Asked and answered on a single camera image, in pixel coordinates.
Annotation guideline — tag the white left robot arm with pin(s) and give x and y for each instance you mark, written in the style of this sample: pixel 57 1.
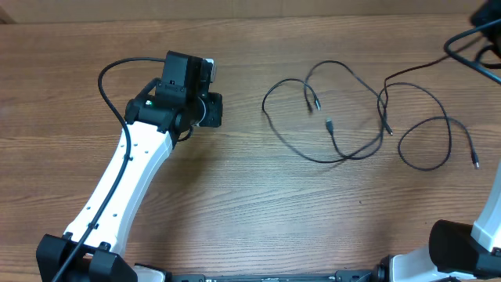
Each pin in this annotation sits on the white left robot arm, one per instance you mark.
pixel 164 113

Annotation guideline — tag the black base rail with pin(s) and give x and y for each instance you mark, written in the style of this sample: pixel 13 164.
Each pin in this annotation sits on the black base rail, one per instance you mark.
pixel 338 276

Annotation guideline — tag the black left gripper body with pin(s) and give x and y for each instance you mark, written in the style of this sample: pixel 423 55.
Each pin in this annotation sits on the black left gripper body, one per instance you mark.
pixel 213 109

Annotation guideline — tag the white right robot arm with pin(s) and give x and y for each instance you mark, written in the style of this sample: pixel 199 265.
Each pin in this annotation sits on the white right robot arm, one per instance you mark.
pixel 457 251

